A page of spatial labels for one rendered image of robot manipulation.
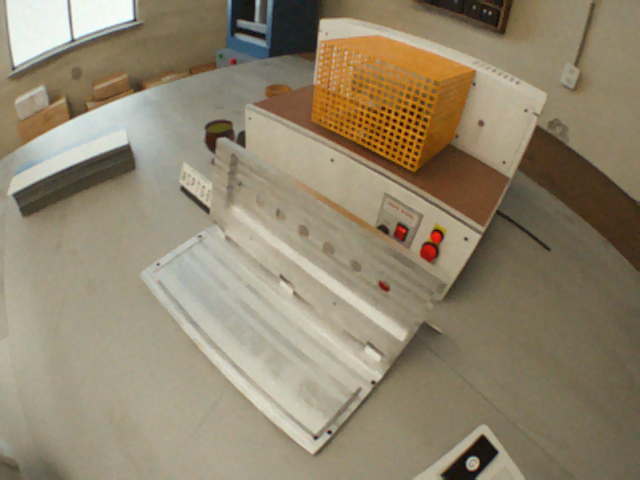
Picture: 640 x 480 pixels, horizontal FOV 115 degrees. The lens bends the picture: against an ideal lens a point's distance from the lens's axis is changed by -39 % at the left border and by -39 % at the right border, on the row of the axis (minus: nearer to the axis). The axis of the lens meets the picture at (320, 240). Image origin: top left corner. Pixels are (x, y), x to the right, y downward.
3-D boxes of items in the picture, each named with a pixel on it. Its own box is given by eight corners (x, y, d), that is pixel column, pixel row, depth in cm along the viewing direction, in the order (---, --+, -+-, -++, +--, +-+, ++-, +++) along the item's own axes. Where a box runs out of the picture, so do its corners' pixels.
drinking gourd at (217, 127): (200, 166, 83) (196, 130, 75) (216, 150, 89) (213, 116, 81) (227, 172, 82) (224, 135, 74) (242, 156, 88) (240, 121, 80)
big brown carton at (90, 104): (89, 125, 278) (82, 98, 252) (132, 107, 306) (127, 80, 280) (93, 138, 258) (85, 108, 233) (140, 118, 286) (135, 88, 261)
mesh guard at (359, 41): (311, 120, 61) (319, 40, 49) (368, 98, 73) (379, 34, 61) (414, 172, 52) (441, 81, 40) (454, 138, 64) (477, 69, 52)
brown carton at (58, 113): (25, 135, 221) (19, 114, 202) (70, 111, 251) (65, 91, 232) (23, 149, 202) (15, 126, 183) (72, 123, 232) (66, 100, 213)
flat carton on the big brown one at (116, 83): (92, 94, 259) (90, 82, 248) (125, 81, 279) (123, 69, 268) (96, 102, 242) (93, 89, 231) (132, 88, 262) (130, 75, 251)
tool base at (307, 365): (142, 280, 57) (136, 269, 54) (221, 227, 69) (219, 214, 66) (311, 455, 40) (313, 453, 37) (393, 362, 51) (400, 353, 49)
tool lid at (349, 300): (217, 138, 54) (225, 137, 55) (208, 225, 65) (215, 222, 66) (448, 284, 37) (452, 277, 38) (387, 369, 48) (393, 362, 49)
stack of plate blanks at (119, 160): (22, 216, 64) (9, 190, 57) (27, 192, 71) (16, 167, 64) (135, 168, 81) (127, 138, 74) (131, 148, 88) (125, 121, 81)
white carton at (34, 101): (21, 115, 202) (16, 96, 186) (49, 100, 220) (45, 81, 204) (19, 123, 188) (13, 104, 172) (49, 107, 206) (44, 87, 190)
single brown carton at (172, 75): (139, 108, 305) (134, 81, 282) (176, 93, 334) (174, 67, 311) (154, 115, 291) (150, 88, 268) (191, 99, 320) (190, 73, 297)
